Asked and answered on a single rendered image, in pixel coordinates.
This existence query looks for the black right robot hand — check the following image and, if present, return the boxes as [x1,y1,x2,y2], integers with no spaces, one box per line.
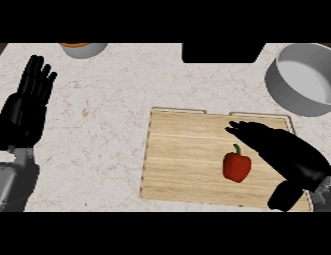
[223,120,331,212]

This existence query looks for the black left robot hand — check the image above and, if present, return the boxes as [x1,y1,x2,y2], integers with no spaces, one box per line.
[0,54,58,152]

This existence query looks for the red bell pepper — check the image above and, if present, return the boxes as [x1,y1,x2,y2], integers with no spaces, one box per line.
[221,143,252,184]

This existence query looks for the wooden tray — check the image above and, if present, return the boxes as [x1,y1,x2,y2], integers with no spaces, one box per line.
[138,106,314,212]

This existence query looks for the grey metal pot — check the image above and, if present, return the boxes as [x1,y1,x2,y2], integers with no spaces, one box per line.
[263,43,331,118]

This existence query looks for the grey cup with orange content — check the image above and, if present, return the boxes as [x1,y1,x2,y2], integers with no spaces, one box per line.
[57,42,109,60]

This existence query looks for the black appliance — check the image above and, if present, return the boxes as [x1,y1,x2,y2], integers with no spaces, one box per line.
[180,42,267,64]

